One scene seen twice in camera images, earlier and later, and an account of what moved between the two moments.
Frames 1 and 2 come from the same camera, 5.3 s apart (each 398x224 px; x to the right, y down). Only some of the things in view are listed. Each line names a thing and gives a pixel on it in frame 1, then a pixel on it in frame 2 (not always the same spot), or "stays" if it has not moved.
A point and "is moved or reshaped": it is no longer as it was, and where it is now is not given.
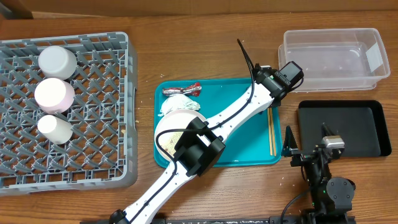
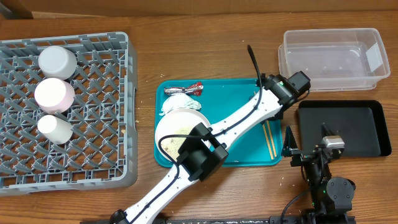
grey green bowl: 57,62 stays
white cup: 56,130 stays
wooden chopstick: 270,133 -> 267,142
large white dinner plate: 178,119 stays
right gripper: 308,158 stays
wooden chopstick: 273,132 is moved or reshaped
